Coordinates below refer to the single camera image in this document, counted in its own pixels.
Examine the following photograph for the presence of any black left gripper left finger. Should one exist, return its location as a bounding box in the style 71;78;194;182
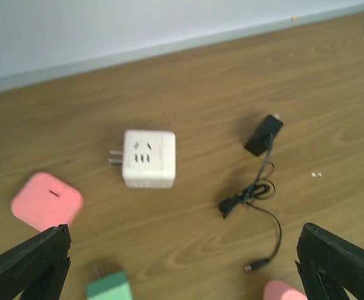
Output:
0;224;71;299

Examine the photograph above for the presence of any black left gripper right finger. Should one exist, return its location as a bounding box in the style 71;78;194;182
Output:
296;222;364;299

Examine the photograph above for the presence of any large pink socket block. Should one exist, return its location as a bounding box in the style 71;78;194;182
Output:
262;280;307;300

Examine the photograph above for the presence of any small pink plug adapter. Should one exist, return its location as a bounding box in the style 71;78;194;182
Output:
11;172;84;232

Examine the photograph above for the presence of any mint green plug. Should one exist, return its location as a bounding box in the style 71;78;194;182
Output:
86;264;134;300

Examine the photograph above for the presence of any white tiger cube socket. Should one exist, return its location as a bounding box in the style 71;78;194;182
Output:
108;129;176;189

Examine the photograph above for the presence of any black power adapter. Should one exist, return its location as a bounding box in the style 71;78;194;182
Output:
244;114;284;157

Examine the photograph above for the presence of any thin black adapter cable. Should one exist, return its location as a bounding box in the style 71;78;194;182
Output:
218;134;283;273

